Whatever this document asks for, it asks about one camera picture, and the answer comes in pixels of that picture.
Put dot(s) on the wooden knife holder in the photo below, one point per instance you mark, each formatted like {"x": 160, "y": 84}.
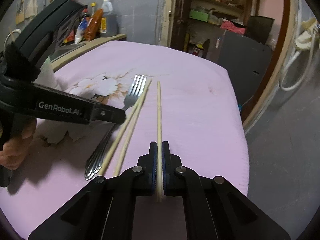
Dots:
{"x": 19, "y": 12}

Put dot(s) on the wooden chopstick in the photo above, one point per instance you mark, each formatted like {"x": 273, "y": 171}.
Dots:
{"x": 132, "y": 125}
{"x": 135, "y": 99}
{"x": 159, "y": 185}

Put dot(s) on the orange spice bag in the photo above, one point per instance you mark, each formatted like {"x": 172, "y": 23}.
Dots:
{"x": 94, "y": 25}

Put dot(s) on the white plastic utensil caddy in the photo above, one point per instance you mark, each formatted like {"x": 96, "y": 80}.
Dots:
{"x": 46, "y": 77}

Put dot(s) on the person's left hand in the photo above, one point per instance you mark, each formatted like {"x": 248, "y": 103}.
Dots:
{"x": 16, "y": 149}

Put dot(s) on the large oil jug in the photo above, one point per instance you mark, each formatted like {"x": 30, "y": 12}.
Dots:
{"x": 108, "y": 25}

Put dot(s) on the pink floral table cloth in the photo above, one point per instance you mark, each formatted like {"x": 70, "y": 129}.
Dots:
{"x": 200, "y": 120}

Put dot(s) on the dark cabinet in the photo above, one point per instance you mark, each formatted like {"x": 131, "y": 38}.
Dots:
{"x": 245, "y": 60}

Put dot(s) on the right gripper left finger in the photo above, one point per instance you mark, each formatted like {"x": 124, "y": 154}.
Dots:
{"x": 104, "y": 208}

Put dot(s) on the hanging rubber gloves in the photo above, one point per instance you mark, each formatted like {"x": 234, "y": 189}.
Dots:
{"x": 306, "y": 40}

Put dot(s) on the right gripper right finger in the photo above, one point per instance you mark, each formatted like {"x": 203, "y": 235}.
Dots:
{"x": 213, "y": 207}

